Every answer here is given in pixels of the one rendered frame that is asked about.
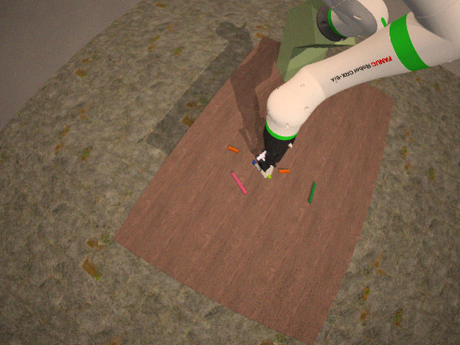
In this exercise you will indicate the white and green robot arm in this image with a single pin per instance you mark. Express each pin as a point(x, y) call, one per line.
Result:
point(427, 38)

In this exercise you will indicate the pink rod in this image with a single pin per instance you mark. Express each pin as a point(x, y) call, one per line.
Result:
point(239, 184)

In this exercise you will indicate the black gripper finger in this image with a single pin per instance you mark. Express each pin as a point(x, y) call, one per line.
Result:
point(265, 160)
point(276, 160)

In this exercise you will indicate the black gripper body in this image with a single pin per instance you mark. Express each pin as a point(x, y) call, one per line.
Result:
point(269, 151)

